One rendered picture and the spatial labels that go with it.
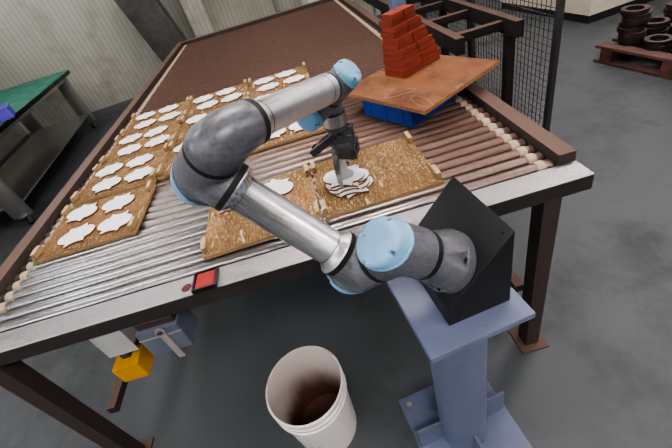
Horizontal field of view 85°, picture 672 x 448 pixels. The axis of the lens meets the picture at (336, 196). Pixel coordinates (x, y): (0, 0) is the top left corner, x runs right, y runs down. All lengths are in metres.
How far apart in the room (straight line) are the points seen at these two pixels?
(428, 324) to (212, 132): 0.66
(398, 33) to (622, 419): 1.74
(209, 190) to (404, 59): 1.22
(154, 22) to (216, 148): 5.75
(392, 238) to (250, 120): 0.35
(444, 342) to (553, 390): 1.00
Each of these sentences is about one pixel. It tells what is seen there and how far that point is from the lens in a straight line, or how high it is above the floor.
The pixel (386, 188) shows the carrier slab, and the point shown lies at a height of 0.94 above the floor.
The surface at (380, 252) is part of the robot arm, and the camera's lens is 0.75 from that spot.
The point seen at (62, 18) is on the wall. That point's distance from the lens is 7.20.
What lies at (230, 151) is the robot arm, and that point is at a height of 1.40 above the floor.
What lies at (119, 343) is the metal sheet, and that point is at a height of 0.79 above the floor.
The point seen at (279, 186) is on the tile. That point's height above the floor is 0.94.
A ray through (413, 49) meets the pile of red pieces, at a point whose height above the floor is 1.14.
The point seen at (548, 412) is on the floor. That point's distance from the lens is 1.85.
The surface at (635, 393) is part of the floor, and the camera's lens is 1.97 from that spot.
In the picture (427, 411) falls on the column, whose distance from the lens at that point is 1.80.
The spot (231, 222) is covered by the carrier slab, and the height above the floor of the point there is 0.94.
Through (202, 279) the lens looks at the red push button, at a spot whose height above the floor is 0.93.
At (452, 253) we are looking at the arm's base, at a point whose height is 1.07.
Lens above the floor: 1.69
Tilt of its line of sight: 36 degrees down
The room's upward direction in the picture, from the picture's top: 17 degrees counter-clockwise
